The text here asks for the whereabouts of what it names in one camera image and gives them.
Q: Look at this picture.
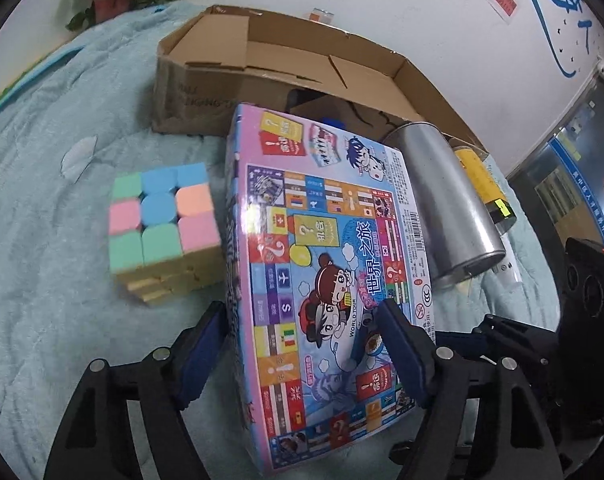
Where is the teal quilted blanket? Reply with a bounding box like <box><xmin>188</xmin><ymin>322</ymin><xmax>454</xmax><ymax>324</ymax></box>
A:
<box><xmin>0</xmin><ymin>2</ymin><xmax>560</xmax><ymax>479</ymax></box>

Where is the silver metal tin can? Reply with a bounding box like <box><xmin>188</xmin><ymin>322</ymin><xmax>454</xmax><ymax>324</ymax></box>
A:
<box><xmin>383</xmin><ymin>122</ymin><xmax>506</xmax><ymax>288</ymax></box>

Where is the brown cardboard box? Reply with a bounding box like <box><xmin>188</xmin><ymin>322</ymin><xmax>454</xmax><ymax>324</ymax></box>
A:
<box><xmin>151</xmin><ymin>6</ymin><xmax>482</xmax><ymax>148</ymax></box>

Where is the yellow black tea canister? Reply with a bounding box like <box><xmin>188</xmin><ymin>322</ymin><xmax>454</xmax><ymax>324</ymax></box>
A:
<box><xmin>454</xmin><ymin>146</ymin><xmax>517</xmax><ymax>235</ymax></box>

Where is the blue wall lettering decal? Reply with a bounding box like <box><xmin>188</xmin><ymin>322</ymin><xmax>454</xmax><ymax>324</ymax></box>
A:
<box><xmin>529</xmin><ymin>0</ymin><xmax>600</xmax><ymax>79</ymax></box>

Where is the blue framed glass door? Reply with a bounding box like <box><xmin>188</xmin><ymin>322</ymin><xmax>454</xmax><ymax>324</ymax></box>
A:
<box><xmin>506</xmin><ymin>66</ymin><xmax>604</xmax><ymax>331</ymax></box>

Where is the pastel rubik cube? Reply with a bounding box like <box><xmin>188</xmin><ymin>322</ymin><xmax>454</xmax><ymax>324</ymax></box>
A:
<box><xmin>108</xmin><ymin>162</ymin><xmax>225</xmax><ymax>304</ymax></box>

